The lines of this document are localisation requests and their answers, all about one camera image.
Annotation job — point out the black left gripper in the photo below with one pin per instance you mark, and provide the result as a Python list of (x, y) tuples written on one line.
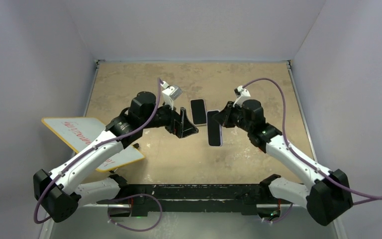
[(179, 125)]

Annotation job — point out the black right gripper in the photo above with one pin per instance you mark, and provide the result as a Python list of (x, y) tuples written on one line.
[(224, 118)]

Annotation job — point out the lavender phone case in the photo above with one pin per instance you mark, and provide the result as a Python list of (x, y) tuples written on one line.
[(221, 137)]

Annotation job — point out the purple smartphone with black screen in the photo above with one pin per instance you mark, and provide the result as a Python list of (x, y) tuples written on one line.
[(198, 111)]

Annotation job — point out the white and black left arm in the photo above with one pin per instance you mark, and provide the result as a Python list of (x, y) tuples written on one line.
[(61, 191)]

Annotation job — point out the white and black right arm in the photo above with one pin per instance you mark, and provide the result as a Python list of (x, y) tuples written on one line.
[(317, 192)]

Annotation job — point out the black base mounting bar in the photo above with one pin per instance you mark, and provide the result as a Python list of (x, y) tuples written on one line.
[(194, 198)]

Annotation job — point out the white board with yellow edge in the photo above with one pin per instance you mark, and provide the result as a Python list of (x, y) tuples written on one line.
[(79, 132)]

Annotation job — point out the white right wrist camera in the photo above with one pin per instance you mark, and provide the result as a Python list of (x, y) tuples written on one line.
[(242, 95)]

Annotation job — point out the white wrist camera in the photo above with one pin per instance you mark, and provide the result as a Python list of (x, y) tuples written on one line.
[(169, 94), (242, 95)]

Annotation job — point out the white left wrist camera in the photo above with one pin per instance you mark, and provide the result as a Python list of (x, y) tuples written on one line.
[(169, 94)]

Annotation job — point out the aluminium frame rail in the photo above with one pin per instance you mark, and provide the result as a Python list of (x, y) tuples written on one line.
[(92, 204)]

